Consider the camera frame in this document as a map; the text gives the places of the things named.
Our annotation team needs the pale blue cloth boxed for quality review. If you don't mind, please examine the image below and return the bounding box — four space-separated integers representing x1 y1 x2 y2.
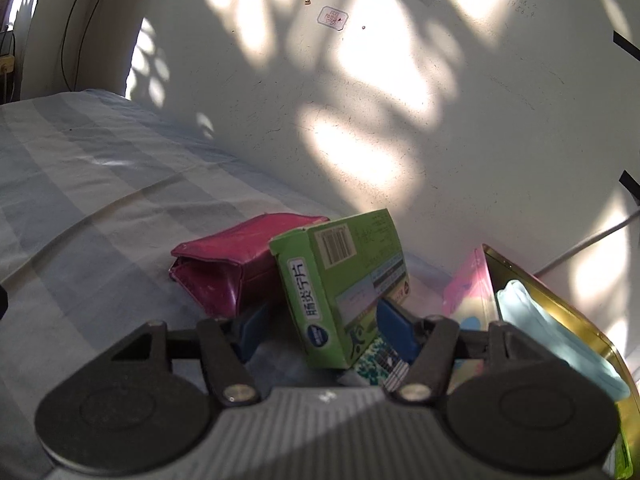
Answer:
496 280 631 402

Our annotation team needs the striped bed sheet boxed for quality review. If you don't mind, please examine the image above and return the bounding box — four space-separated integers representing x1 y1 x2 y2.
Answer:
0 89 453 480

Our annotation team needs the white cable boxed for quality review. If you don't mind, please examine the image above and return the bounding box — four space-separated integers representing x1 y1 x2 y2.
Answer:
534 214 640 277

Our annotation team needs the small white wall sticker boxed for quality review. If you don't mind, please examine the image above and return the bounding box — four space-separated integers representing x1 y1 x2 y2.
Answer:
318 5 348 30

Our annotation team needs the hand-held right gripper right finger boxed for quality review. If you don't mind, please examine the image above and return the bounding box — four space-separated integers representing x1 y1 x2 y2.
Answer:
376 300 547 405

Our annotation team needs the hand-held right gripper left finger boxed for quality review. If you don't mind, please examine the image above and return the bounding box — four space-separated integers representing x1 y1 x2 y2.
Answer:
109 302 272 407

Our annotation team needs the green medicine box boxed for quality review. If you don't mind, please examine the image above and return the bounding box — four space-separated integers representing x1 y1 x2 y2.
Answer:
268 208 411 371

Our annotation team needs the pink biscuit tin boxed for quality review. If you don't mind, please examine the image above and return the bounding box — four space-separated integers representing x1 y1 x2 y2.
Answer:
442 244 640 480

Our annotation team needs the thin black cable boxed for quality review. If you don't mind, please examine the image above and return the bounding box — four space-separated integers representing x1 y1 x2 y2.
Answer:
59 0 112 92

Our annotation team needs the green white patterned box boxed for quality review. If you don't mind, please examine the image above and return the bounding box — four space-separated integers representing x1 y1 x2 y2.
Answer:
336 337 412 392

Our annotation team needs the magenta wallet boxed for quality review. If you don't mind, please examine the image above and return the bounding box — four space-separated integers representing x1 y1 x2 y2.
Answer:
169 212 331 319

